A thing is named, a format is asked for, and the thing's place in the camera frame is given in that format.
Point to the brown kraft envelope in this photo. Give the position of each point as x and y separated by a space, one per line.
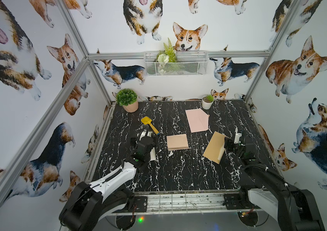
212 150

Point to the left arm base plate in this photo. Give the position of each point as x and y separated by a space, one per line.
138 204

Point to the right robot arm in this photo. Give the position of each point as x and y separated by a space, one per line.
294 209

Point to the small plant in white pot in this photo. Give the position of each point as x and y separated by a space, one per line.
207 102

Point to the white envelope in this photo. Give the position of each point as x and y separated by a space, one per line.
153 153

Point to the white wire wall basket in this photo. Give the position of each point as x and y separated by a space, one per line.
185 64

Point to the cream letter paper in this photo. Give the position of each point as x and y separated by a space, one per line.
221 152

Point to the pink envelope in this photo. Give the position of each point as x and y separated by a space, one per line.
198 120

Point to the yellow toy shovel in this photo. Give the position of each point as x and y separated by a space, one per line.
147 121

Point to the green plant in terracotta pot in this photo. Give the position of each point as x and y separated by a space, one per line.
127 98

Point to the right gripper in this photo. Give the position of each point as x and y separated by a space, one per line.
229 143

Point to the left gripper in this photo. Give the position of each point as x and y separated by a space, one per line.
145 139

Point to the fern and white flower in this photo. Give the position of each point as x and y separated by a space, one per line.
166 56

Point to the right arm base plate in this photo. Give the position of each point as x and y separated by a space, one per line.
237 201

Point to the pink lined letter paper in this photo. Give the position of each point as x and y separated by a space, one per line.
177 142

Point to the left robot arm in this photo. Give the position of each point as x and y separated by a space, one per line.
91 202

